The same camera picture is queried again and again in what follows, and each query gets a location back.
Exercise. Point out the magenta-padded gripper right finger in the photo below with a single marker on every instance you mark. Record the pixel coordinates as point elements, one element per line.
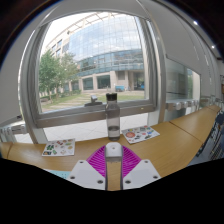
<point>143,172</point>

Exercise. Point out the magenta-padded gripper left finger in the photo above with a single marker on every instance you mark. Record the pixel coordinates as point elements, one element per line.
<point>83,173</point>

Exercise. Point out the white charger block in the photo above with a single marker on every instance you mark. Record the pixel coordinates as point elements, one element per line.
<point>113,150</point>

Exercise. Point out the white sticker sheet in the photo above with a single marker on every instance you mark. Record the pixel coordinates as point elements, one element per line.
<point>59,147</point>
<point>140,134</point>

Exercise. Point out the clear bottle with black cap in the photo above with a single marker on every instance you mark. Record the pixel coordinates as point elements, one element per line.
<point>113,120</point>

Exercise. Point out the blue chair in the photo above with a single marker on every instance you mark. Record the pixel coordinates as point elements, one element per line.
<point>215,136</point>

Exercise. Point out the green tree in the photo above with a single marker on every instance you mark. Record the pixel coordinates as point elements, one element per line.
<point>51,75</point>

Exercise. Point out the glass office building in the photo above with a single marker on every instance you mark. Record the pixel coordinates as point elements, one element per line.
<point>106,43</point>

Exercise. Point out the grey window frame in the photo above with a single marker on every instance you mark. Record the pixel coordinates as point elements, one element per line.
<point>93,115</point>

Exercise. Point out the row of white wall sockets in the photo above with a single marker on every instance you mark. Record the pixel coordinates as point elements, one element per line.
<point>178,105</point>

